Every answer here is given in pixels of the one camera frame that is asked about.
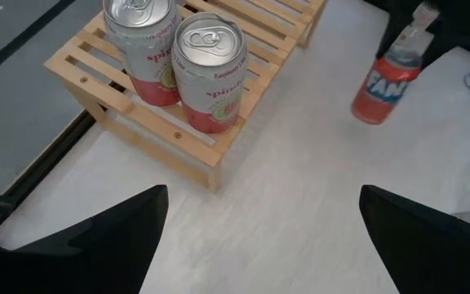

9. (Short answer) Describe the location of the Spindrift raspberry lime can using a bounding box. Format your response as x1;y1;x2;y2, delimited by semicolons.
171;11;249;135
102;0;183;108

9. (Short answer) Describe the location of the red Fanta can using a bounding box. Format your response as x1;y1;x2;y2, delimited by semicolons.
351;38;423;126

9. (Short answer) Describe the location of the black metal table frame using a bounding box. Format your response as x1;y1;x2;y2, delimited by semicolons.
0;108;109;250

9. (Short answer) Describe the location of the wooden slatted shelf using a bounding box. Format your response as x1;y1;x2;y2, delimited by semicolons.
43;0;329;193

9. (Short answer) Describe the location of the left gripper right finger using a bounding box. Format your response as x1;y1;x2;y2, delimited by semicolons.
359;184;470;294

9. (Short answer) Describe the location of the white table cover sheet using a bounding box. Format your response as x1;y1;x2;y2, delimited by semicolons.
0;0;470;294

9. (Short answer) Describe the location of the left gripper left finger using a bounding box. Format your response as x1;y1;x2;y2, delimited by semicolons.
0;184;170;294

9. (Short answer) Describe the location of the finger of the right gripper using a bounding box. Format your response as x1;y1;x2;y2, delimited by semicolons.
375;0;418;59
421;24;470;69

